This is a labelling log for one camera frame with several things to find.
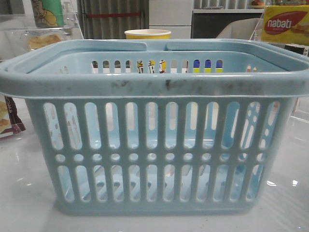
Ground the green cartoon snack can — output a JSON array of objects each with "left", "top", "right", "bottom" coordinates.
[{"left": 31, "top": 0, "right": 64, "bottom": 28}]

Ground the clear acrylic display shelf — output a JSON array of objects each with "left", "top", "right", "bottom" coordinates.
[{"left": 0, "top": 0, "right": 84, "bottom": 61}]

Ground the yellow nabati wafer box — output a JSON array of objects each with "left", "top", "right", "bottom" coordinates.
[{"left": 261, "top": 5, "right": 309, "bottom": 45}]

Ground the white drawer cabinet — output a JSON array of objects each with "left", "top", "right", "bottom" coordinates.
[{"left": 149, "top": 0, "right": 194, "bottom": 39}]

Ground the bagged bread loaf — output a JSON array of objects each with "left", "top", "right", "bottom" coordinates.
[{"left": 28, "top": 34, "right": 62, "bottom": 50}]

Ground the light blue plastic basket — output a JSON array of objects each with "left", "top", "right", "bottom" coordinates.
[{"left": 0, "top": 39, "right": 309, "bottom": 215}]

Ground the black and white box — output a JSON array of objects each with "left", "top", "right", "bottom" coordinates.
[{"left": 284, "top": 43, "right": 309, "bottom": 57}]

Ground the yellow paper cup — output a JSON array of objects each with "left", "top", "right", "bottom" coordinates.
[{"left": 124, "top": 29, "right": 171, "bottom": 39}]

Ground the white chair back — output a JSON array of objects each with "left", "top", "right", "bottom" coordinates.
[{"left": 216, "top": 18, "right": 263, "bottom": 40}]

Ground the brown snack package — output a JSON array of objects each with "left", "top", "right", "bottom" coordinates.
[{"left": 0, "top": 94, "right": 26, "bottom": 138}]

